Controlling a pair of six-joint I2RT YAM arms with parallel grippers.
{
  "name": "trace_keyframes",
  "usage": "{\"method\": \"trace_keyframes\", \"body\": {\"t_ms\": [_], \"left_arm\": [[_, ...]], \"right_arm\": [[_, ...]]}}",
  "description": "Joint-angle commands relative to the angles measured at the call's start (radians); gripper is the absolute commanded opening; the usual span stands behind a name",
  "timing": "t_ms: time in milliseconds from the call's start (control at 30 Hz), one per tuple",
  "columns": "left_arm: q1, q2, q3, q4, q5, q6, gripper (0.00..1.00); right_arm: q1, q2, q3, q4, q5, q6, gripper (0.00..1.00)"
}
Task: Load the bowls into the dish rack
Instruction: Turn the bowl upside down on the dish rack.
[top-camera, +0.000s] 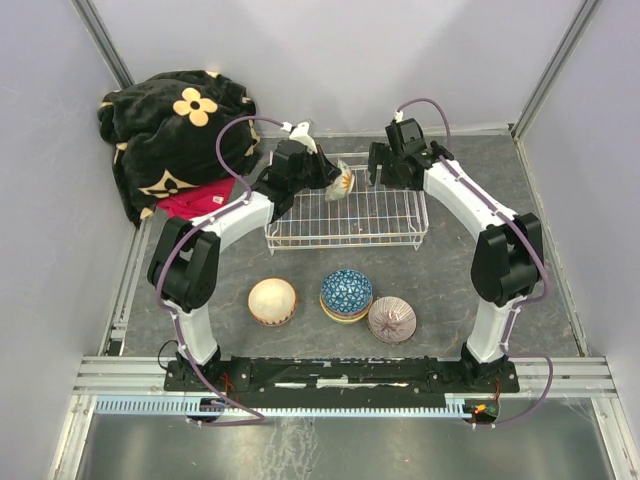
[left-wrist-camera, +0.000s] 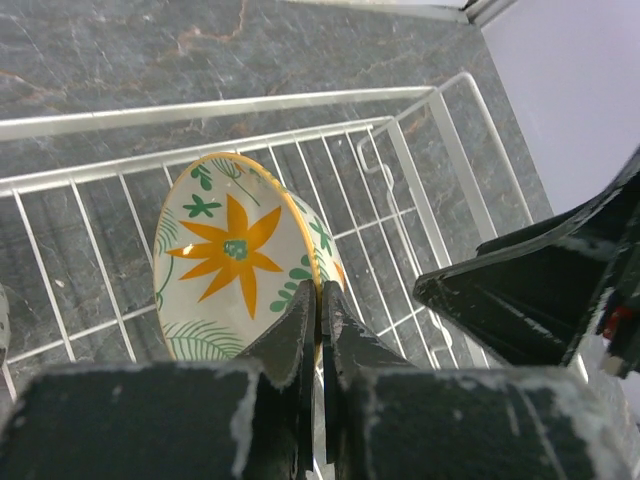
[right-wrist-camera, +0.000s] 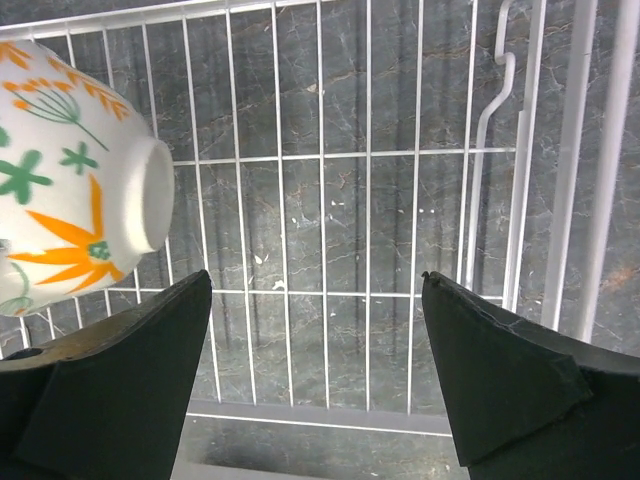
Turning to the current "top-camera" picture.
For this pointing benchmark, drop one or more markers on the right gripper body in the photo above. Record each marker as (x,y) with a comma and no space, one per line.
(391,174)

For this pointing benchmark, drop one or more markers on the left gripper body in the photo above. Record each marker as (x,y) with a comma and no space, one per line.
(305,178)

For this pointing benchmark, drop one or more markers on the white wire dish rack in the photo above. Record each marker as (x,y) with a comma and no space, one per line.
(372,215)

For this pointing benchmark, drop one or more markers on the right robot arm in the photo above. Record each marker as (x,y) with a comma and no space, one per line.
(508,260)

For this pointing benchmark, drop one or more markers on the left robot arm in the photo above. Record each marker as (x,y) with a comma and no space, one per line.
(184,267)

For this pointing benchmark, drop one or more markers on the red cloth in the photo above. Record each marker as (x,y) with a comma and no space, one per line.
(199,201)

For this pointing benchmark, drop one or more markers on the blue triangle patterned bowl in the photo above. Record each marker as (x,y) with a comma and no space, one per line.
(346,291)

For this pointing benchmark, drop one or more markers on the black floral fleece blanket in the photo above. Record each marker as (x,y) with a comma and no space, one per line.
(174,132)

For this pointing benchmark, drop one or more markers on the purple striped bowl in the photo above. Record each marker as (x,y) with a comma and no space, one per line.
(392,320)

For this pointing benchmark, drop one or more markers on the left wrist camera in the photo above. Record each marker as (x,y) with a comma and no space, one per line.
(301,133)

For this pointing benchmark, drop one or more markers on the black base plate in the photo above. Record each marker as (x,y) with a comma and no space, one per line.
(261,383)

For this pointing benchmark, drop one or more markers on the aluminium frame rail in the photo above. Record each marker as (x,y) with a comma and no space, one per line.
(143,385)

